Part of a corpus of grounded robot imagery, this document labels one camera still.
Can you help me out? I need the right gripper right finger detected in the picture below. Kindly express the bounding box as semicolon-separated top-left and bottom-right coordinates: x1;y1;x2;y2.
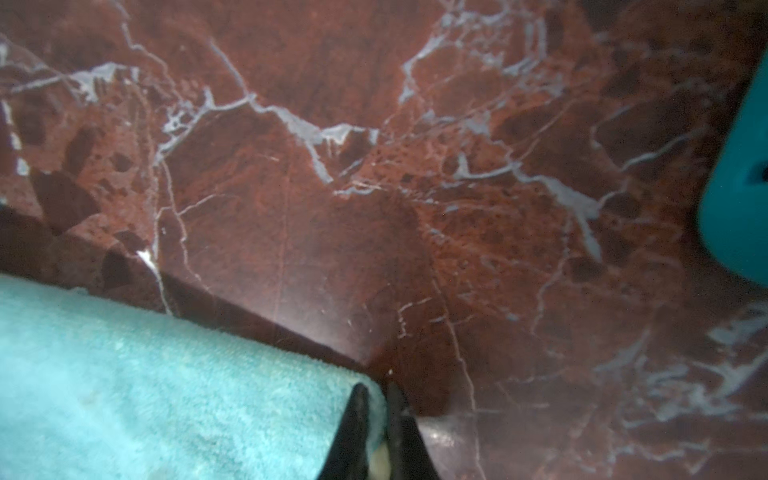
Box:
386;382;440;480

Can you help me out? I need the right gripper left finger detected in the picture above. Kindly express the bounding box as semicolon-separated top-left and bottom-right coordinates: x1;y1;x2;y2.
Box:
318;383;370;480

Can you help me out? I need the mint green cloth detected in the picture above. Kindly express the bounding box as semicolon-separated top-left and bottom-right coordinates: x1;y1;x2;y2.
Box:
1;275;387;479

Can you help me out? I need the teal plastic basket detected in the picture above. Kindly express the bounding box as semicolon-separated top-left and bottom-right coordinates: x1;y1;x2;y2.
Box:
697;57;767;287

